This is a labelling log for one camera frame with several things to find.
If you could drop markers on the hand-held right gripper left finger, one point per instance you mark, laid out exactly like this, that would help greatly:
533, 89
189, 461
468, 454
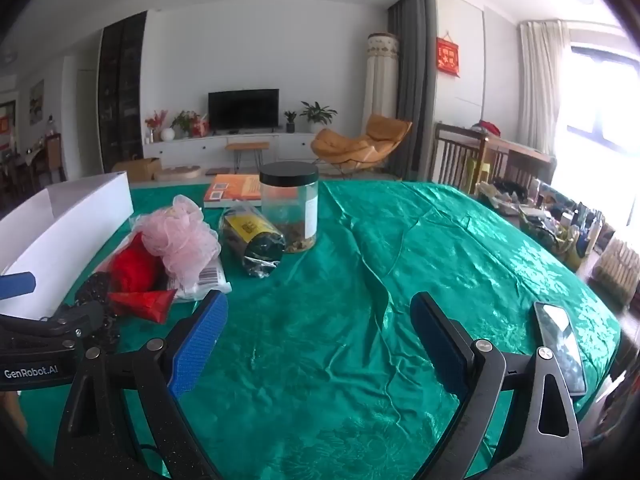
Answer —
200, 345

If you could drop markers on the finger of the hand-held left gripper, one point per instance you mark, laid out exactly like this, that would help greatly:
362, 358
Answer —
15, 286
60, 325

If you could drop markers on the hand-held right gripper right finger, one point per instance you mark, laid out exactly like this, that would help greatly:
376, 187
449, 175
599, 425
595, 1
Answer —
440, 350

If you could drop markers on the white wet wipes pack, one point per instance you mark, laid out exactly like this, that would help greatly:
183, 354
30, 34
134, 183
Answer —
207, 280

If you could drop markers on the red foil packet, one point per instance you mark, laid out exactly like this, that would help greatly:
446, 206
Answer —
145, 305

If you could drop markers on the red yarn ball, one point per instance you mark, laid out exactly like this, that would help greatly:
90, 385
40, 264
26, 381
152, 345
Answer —
132, 270

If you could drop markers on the white cardboard box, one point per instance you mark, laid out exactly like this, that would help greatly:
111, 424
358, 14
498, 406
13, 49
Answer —
75, 210

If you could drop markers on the pink mesh bath pouf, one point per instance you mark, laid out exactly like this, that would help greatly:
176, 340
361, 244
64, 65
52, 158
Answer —
180, 240

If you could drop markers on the blue yellow trash bag pack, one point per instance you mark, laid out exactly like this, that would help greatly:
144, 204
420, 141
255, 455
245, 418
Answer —
250, 240

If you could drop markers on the green satin tablecloth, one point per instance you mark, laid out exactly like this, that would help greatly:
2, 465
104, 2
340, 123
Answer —
350, 285

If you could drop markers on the black smartphone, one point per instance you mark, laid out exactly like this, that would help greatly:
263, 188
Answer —
560, 345

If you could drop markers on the wooden dining table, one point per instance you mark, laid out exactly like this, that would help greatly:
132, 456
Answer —
22, 165

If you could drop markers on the wooden dining chair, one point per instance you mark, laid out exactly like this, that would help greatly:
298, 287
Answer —
54, 152

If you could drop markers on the orange book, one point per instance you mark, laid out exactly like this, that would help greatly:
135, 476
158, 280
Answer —
235, 187

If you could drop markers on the red door sign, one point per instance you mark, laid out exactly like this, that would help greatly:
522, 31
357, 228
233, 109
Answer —
4, 124

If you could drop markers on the clear jar black lid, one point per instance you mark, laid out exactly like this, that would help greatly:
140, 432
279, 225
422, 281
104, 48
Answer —
290, 205

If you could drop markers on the pile of desk clutter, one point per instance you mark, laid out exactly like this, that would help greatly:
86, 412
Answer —
550, 220

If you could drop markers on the brown cardboard box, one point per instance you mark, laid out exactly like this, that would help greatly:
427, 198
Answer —
140, 167

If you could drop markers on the beige oval cat scratcher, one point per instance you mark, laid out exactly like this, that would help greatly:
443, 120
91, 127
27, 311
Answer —
177, 173

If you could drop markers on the wooden slatted chair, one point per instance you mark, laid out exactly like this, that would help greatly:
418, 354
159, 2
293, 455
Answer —
450, 155

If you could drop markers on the white TV cabinet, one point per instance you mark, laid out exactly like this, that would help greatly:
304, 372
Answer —
200, 147

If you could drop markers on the wooden bench black legs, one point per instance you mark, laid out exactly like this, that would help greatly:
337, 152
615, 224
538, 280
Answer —
247, 146

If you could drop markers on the white round vase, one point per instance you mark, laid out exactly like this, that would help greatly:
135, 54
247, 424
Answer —
167, 134

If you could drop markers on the red flower bouquet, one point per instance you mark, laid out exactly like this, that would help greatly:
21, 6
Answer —
155, 121

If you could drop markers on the red gift box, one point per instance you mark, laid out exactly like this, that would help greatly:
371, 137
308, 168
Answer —
200, 127

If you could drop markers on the orange lounge chair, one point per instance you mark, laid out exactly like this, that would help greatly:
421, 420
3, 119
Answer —
350, 145

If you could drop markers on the green leafy plant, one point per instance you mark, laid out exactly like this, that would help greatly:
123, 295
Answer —
182, 121

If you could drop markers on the dark glass display cabinet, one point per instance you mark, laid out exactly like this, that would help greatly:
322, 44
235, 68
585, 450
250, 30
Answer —
120, 85

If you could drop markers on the red cloth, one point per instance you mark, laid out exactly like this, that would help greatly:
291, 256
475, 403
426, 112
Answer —
486, 127

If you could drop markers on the black television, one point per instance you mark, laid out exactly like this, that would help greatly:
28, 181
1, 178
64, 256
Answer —
243, 110

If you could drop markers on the small potted plant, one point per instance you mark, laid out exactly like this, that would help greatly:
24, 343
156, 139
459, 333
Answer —
290, 122

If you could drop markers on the large potted plant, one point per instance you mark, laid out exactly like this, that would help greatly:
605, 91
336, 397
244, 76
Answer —
316, 112

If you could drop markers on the covered standing air conditioner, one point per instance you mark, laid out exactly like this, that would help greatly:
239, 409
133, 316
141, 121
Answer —
380, 85

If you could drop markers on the white curtain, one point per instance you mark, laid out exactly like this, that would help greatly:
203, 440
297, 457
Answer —
540, 85

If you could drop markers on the grey curtain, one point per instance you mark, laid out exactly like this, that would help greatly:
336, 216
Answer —
415, 60

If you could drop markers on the window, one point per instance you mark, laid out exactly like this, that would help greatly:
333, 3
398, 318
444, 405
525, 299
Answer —
600, 100

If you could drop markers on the framed wall painting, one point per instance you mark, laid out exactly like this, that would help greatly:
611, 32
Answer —
36, 102

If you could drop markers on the red wall hanging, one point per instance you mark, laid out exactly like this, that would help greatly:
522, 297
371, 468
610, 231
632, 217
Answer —
448, 56

